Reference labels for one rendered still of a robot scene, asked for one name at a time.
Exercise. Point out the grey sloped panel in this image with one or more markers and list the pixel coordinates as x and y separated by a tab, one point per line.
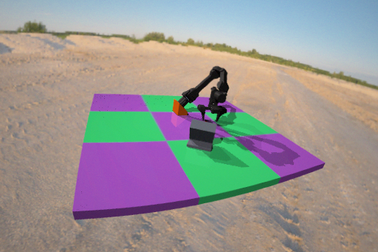
201	135

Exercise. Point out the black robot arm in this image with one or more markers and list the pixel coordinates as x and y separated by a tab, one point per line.
218	94

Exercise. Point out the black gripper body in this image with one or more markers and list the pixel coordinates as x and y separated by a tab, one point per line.
202	108

